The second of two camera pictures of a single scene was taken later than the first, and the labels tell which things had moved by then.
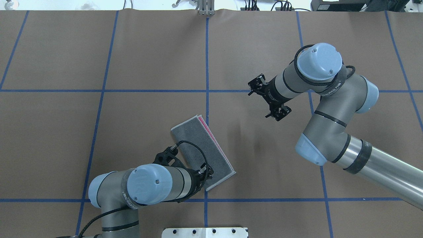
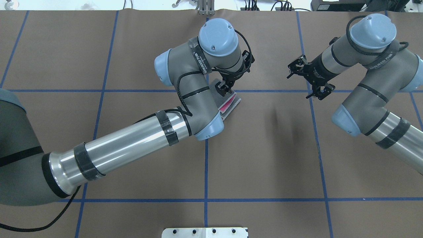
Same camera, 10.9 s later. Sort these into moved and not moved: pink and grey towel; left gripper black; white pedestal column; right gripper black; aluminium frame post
Moved: left gripper black; right gripper black; pink and grey towel
Not moved: white pedestal column; aluminium frame post
